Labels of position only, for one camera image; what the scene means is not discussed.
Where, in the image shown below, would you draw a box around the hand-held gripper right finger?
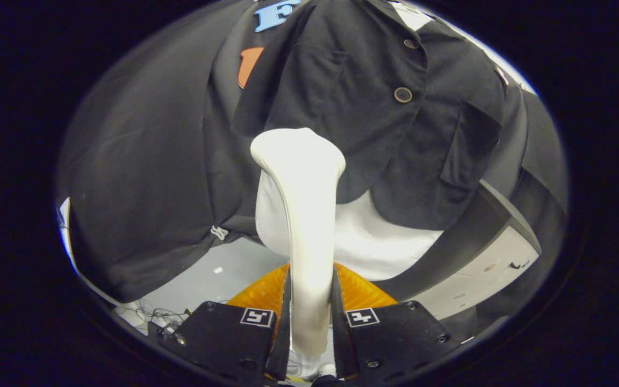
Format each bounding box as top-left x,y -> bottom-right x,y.
334,262 -> 463,382

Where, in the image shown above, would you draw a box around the black suit jacket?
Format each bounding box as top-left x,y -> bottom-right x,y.
232,0 -> 506,232

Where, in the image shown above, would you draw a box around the black floor cables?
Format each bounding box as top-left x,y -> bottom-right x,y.
116,304 -> 203,334

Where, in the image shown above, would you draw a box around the black backdrop cloth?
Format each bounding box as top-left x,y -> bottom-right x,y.
56,0 -> 568,304

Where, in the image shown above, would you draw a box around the white shirt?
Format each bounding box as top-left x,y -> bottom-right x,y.
256,2 -> 444,281

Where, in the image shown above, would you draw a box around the white cabinet with grey top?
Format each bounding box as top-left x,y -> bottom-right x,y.
374,180 -> 542,323

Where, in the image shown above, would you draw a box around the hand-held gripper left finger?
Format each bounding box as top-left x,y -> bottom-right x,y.
148,262 -> 291,385

